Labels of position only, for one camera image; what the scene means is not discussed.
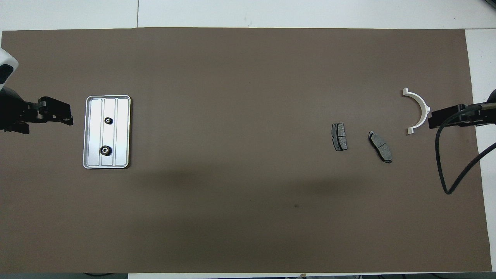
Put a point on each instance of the small black bearing gear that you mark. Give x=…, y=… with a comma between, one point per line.
x=109, y=120

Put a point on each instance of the white semicircular bracket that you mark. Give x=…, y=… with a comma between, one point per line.
x=422, y=102

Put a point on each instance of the brown table mat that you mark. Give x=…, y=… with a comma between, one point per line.
x=248, y=77

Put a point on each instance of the silver metal tray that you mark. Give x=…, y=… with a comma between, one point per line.
x=116, y=131

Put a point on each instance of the rectangular grey brake pad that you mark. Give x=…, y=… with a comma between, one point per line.
x=340, y=137

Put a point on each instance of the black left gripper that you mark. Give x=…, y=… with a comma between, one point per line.
x=13, y=110

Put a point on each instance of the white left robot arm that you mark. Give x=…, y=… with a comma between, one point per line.
x=11, y=59

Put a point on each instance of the curved grey brake pad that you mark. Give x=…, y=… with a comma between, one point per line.
x=380, y=147

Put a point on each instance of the large black bearing gear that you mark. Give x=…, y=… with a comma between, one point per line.
x=105, y=150

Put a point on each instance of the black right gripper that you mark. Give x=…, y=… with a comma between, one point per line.
x=486, y=116

